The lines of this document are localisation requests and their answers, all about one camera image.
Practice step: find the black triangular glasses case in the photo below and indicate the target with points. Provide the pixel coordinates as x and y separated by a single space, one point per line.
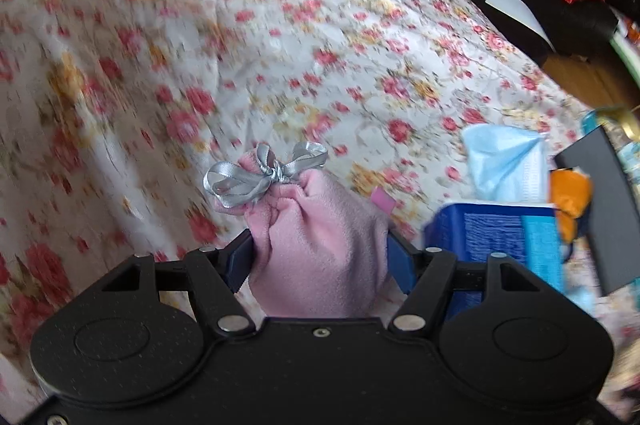
612 229

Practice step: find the blue Tempo tissue pack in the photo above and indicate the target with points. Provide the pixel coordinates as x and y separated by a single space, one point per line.
526 233

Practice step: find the white paper sheet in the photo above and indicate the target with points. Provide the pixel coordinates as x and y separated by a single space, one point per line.
519 12

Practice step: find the orange navy fabric pouch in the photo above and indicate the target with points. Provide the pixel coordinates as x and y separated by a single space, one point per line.
571 194

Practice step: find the floral tablecloth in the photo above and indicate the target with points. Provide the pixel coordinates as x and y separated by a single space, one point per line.
112 111

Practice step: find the teal gold metal tin tray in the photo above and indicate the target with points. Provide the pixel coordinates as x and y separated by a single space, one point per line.
619 124

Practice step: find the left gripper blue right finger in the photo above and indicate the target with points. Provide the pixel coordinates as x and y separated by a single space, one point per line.
410 266

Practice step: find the blue face mask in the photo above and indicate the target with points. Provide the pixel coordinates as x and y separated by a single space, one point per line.
507 164

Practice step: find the pink drawstring pouch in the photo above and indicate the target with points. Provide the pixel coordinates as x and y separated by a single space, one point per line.
321 249

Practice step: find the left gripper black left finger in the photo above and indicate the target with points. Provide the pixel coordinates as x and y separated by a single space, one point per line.
234 261

